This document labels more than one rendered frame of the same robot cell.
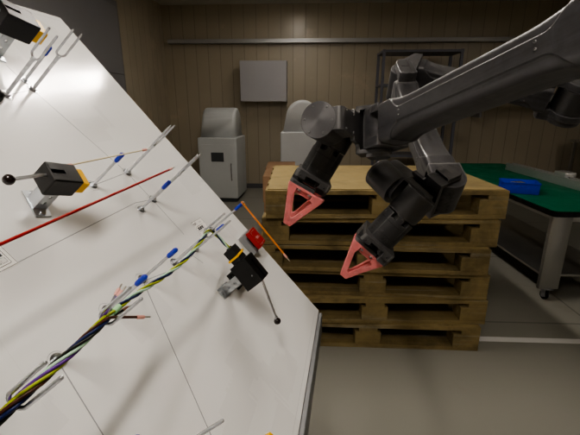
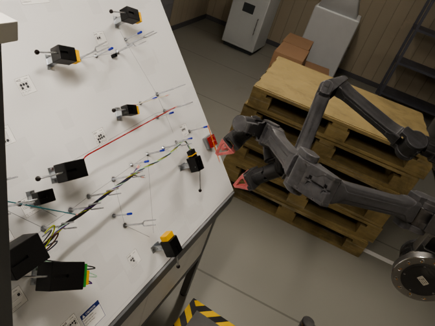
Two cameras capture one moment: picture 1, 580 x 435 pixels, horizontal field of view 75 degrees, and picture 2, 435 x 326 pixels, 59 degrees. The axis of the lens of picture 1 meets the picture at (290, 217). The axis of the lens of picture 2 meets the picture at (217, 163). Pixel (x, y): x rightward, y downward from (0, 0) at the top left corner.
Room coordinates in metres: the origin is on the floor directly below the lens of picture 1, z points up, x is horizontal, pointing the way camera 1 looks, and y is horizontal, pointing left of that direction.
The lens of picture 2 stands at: (-0.55, -0.19, 2.00)
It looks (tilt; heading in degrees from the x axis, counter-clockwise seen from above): 34 degrees down; 8
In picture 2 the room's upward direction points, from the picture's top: 19 degrees clockwise
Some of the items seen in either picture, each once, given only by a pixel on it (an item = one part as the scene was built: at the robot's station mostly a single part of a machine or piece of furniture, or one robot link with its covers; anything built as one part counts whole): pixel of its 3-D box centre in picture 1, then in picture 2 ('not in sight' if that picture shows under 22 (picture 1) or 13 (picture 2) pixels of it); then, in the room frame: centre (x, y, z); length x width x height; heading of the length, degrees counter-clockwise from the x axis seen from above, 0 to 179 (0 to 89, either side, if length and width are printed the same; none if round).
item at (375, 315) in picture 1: (363, 245); (317, 149); (2.48, -0.51, 0.49); 1.39 x 0.96 x 0.99; 88
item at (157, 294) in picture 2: not in sight; (180, 260); (0.65, 0.00, 0.60); 0.55 x 0.03 x 0.39; 171
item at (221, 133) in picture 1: (223, 154); (255, 5); (6.01, 1.05, 0.70); 0.69 x 0.59 x 1.40; 175
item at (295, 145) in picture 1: (305, 149); (332, 29); (6.12, -0.24, 0.75); 0.74 x 0.63 x 1.51; 87
